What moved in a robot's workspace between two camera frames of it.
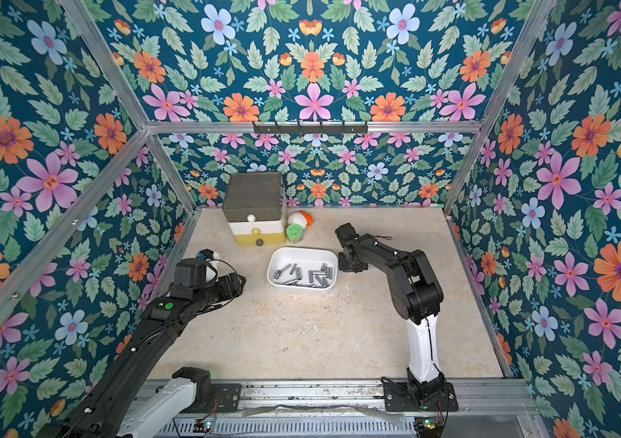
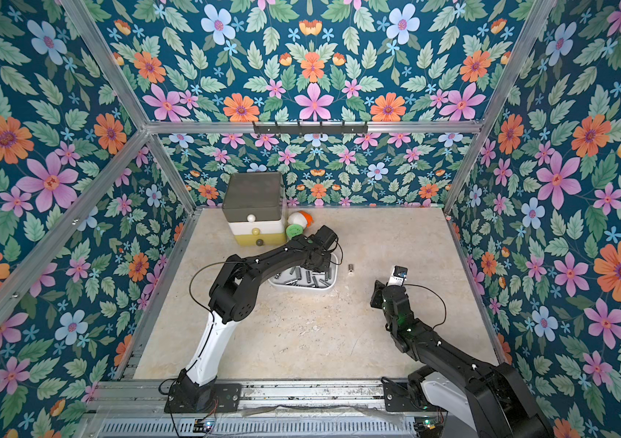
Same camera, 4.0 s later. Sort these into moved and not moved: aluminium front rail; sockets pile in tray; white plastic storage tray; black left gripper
Moved: black left gripper
Not moved: sockets pile in tray; aluminium front rail; white plastic storage tray
